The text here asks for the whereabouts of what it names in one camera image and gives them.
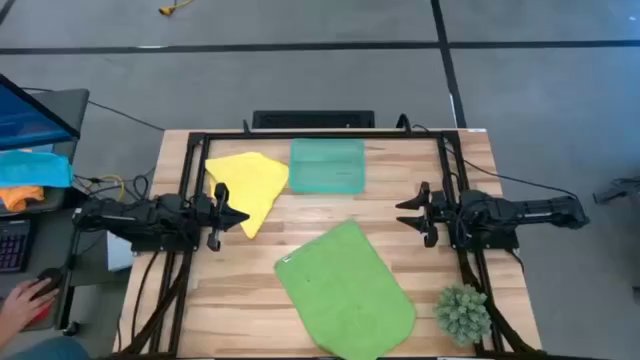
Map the blue cloth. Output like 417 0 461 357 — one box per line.
0 149 75 189

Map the black perforated box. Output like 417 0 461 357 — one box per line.
252 110 376 130

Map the black stand base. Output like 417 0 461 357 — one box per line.
592 175 640 205

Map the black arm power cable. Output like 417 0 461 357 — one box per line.
442 142 581 199

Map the yellow microfiber towel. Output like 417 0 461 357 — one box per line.
204 151 290 240

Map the yellow cable plug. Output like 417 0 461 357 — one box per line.
158 0 194 17

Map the black computer mouse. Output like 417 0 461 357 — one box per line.
30 267 64 300

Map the black cable bundle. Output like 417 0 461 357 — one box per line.
73 167 157 201

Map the black metal table frame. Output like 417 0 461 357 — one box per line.
112 127 546 360

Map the thin black floor cable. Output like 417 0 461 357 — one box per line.
19 87 166 132

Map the green microfiber towel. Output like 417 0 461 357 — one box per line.
273 218 418 360

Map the white box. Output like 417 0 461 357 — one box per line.
106 230 135 272

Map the green artificial plant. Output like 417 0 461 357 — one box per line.
432 283 493 347

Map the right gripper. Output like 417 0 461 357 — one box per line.
395 181 463 249

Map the person's hand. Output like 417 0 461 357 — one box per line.
0 278 60 347

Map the computer monitor with blue screen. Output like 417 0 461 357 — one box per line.
0 73 81 151

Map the black sleeved cable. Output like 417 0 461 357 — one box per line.
119 249 194 356
457 249 539 356

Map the orange cloth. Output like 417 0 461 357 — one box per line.
0 185 45 213

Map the black computer keyboard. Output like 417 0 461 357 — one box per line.
0 219 32 274

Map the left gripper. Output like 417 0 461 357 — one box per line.
193 182 250 252

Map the grey side desk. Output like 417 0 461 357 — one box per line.
0 88 90 334

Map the person's leg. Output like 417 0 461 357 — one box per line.
8 335 92 360

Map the teal translucent plastic basket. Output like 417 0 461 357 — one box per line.
288 138 367 195

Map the yellow cable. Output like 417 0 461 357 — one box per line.
82 173 126 204

